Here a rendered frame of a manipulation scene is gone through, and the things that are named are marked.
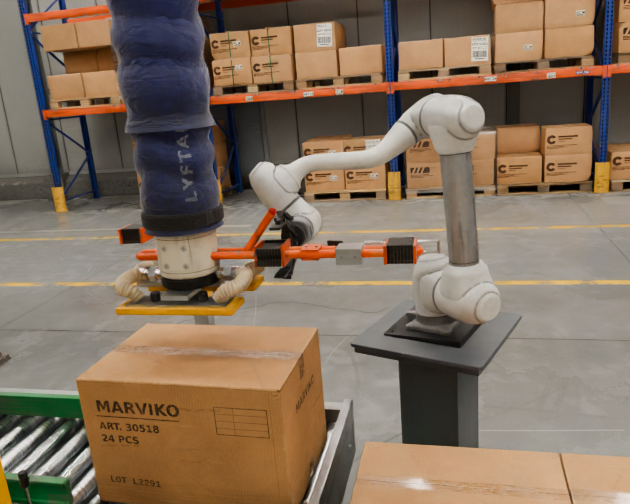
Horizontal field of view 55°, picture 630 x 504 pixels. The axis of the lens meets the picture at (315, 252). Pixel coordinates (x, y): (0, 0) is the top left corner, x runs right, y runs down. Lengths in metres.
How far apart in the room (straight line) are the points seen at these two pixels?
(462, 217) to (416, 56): 6.67
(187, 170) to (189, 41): 0.32
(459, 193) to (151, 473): 1.25
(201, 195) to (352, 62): 7.16
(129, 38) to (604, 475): 1.74
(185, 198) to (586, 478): 1.37
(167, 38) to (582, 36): 7.49
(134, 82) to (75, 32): 8.66
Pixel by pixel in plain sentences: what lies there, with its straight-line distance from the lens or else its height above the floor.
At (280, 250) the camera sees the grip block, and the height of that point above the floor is 1.26.
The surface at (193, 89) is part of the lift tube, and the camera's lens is 1.61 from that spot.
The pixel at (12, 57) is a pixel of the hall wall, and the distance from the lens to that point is 12.56.
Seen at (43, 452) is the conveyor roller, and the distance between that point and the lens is 2.39.
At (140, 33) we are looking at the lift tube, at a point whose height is 1.83.
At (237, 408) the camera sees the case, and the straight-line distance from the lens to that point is 1.65.
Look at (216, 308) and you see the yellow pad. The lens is 1.63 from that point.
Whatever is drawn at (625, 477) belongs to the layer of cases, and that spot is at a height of 0.54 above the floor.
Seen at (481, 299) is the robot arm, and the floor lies 0.97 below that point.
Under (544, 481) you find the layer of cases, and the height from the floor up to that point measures 0.54.
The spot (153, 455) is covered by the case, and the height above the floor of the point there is 0.72.
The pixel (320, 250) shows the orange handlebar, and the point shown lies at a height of 1.26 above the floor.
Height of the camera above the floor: 1.69
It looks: 16 degrees down
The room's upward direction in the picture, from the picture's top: 5 degrees counter-clockwise
